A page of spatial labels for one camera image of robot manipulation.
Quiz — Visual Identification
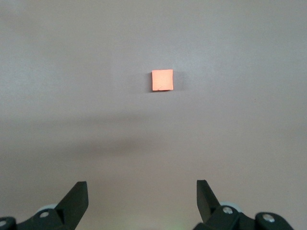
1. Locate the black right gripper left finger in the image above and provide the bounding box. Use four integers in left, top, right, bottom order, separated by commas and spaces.
0, 181, 89, 230

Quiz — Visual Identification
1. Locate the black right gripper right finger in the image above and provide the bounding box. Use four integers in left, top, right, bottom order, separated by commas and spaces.
193, 180, 295, 230

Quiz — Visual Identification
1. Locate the orange foam block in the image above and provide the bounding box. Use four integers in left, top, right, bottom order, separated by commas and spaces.
152, 69, 174, 92

